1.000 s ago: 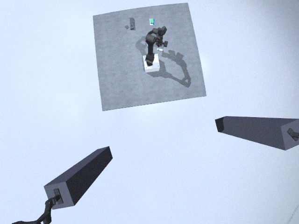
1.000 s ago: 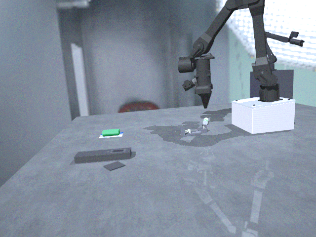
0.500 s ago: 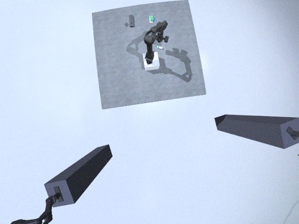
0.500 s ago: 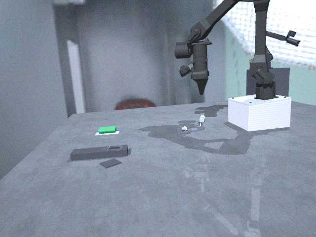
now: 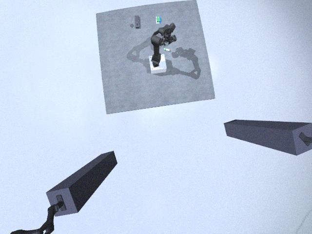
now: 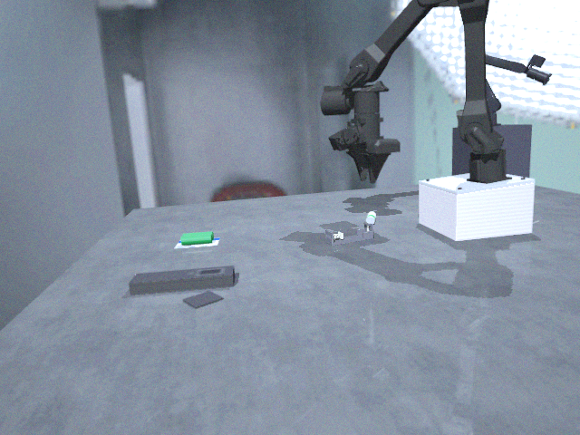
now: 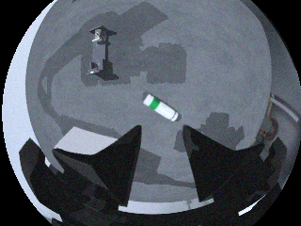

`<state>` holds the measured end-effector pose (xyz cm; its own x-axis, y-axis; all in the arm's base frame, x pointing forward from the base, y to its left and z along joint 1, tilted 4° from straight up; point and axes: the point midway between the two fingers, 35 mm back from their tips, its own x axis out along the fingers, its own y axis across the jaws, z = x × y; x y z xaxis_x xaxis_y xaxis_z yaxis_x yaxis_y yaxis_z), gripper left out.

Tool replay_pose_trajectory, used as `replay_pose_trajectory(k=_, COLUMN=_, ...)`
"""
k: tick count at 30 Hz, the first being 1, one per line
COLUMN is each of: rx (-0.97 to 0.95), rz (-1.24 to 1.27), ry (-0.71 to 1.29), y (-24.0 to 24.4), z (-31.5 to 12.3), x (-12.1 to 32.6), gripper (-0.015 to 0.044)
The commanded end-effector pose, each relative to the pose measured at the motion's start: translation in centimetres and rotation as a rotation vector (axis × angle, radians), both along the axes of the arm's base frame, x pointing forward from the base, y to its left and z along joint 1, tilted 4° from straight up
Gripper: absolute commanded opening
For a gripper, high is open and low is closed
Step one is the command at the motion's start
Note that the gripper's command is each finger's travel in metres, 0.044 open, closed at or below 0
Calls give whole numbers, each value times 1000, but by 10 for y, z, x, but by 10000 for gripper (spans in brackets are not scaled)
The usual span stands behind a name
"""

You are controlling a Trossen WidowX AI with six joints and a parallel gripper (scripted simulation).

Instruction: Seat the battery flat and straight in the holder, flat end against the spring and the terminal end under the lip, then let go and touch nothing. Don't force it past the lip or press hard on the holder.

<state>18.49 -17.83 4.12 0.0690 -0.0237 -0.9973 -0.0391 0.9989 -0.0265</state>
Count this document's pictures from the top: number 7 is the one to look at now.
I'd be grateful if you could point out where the white and green battery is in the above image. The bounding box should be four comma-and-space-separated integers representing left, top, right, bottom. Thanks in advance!
144, 95, 178, 121

